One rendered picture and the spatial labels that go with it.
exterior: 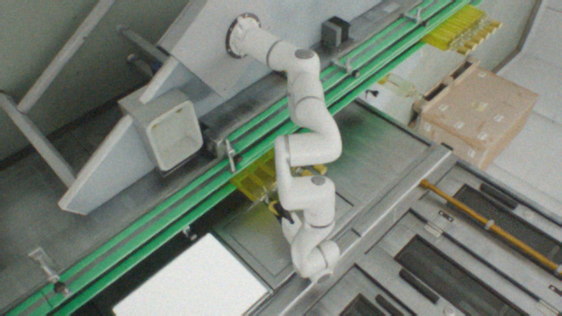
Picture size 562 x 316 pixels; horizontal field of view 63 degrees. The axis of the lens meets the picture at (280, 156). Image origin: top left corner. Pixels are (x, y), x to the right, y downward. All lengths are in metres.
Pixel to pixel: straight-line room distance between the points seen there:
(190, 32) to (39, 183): 1.03
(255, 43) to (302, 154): 0.45
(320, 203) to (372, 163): 0.77
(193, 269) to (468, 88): 4.73
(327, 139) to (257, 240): 0.62
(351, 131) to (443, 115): 3.49
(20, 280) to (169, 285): 0.44
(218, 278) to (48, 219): 0.74
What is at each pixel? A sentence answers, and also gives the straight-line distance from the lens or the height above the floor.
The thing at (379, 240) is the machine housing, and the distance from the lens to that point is 1.72.
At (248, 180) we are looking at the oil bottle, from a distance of 1.61.
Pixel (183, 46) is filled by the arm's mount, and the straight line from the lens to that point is 1.40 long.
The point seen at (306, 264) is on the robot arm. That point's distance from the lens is 1.31.
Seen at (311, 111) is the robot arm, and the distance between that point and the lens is 1.17.
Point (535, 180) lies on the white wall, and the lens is 6.18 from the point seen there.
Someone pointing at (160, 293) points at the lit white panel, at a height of 1.06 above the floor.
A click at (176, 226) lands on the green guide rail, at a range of 1.62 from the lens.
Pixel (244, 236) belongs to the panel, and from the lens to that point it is 1.66.
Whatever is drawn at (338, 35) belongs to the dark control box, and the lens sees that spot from 1.92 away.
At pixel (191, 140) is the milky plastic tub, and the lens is 1.63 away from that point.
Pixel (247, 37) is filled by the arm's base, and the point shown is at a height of 0.87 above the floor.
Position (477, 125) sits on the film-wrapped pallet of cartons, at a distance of 5.45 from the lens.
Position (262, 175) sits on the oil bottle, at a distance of 1.62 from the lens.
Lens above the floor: 1.85
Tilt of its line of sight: 30 degrees down
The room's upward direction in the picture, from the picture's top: 127 degrees clockwise
